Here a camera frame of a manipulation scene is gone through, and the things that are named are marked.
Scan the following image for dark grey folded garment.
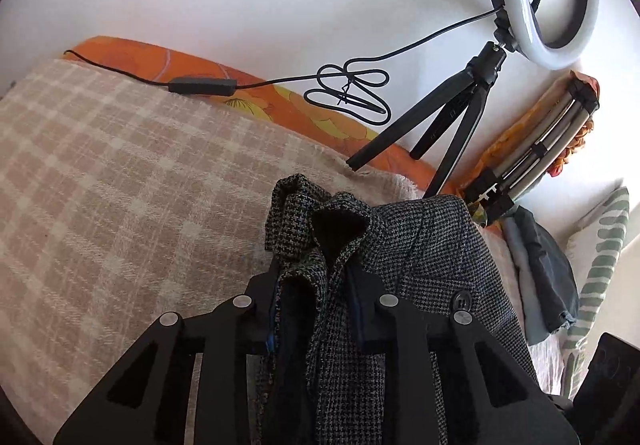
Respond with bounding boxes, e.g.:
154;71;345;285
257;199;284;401
513;206;579;335

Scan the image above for green striped white pillow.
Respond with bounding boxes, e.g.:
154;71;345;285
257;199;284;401
560;186;630;399

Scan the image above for plaid beige bed cover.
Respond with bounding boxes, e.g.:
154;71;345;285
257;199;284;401
1;59;420;444

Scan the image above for black tripod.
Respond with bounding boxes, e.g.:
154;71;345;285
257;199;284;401
347;41;506;198

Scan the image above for black ring light cable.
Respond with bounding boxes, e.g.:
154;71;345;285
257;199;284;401
62;8;501;114

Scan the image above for colourful scarf with flowers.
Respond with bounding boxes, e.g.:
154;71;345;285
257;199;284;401
547;119;594;177

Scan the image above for grey houndstooth pants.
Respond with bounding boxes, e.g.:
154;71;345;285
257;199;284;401
262;174;537;444

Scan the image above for folded metal tripod stand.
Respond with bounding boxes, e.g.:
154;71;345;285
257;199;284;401
459;71;600;226

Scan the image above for orange floral bed sheet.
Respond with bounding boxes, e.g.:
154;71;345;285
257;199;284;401
62;35;501;236

